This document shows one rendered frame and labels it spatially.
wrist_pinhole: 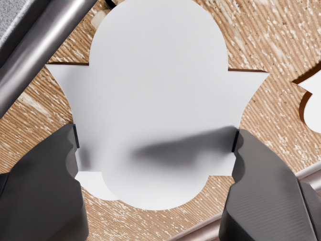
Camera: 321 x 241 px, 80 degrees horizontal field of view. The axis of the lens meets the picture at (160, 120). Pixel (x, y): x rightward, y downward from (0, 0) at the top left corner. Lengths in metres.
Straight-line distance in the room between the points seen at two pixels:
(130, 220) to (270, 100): 0.30
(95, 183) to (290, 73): 0.28
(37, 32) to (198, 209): 0.35
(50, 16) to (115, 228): 0.35
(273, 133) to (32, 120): 0.33
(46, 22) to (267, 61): 0.25
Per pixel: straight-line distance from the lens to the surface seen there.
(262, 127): 0.29
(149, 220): 0.40
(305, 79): 0.28
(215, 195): 0.35
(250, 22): 0.24
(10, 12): 0.30
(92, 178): 0.28
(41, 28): 0.28
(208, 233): 0.47
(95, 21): 0.21
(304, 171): 0.40
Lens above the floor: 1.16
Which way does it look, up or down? 62 degrees down
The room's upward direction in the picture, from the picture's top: 179 degrees counter-clockwise
